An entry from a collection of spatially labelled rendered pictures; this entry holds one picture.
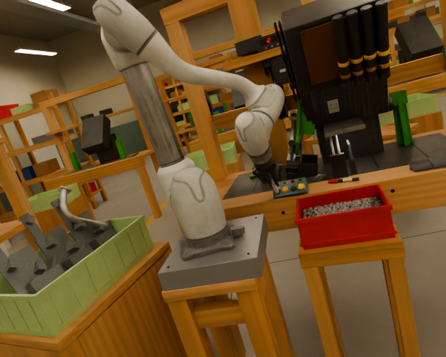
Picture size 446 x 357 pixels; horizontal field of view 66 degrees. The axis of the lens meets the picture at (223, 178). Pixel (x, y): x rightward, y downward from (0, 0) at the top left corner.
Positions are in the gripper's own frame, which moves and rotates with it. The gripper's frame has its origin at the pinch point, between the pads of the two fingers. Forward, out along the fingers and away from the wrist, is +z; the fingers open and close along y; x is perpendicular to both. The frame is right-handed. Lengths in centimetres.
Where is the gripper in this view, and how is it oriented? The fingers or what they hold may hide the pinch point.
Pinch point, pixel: (275, 185)
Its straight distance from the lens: 149.5
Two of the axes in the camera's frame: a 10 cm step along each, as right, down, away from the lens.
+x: 0.4, -7.9, 6.1
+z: 3.7, 5.8, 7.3
